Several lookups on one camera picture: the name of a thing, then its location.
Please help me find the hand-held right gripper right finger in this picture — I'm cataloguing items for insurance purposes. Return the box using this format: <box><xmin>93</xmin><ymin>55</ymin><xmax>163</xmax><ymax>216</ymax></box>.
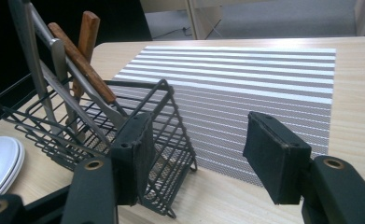
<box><xmin>242</xmin><ymin>111</ymin><xmax>313</xmax><ymax>206</ymax></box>

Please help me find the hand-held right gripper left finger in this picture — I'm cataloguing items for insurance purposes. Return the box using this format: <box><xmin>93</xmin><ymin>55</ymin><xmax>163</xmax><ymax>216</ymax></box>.
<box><xmin>109</xmin><ymin>111</ymin><xmax>156</xmax><ymax>207</ymax></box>

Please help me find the black wire cutlery basket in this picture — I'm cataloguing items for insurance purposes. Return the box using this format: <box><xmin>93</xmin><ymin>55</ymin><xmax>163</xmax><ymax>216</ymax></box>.
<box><xmin>0</xmin><ymin>73</ymin><xmax>199</xmax><ymax>218</ymax></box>

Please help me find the silver table knife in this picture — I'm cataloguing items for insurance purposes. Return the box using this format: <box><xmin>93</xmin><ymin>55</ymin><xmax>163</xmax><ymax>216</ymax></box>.
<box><xmin>7</xmin><ymin>0</ymin><xmax>60</xmax><ymax>136</ymax></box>

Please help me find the striped woven placemat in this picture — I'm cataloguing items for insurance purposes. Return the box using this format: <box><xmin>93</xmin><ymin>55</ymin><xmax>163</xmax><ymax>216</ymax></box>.
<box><xmin>86</xmin><ymin>46</ymin><xmax>337</xmax><ymax>189</ymax></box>

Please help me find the wooden-handled knife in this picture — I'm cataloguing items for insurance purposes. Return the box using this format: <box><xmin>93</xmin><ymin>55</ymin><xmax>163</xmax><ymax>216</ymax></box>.
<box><xmin>47</xmin><ymin>21</ymin><xmax>130</xmax><ymax>129</ymax></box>
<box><xmin>71</xmin><ymin>9</ymin><xmax>101</xmax><ymax>101</ymax></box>

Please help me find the black floor cable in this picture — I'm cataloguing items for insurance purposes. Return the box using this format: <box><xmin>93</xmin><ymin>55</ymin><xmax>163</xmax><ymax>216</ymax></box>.
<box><xmin>151</xmin><ymin>26</ymin><xmax>193</xmax><ymax>40</ymax></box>

